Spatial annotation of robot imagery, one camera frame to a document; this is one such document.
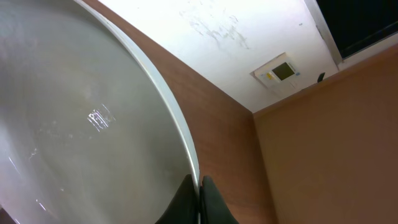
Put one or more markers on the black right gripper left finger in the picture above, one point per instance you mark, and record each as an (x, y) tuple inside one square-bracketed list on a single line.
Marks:
[(183, 208)]

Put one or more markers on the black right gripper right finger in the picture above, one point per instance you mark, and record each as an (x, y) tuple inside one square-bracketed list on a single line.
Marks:
[(213, 209)]

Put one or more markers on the grey-white plate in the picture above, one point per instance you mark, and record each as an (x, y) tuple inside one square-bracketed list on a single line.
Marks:
[(90, 131)]

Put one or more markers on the white wall control panel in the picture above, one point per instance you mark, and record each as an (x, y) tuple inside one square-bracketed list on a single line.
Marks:
[(276, 73)]

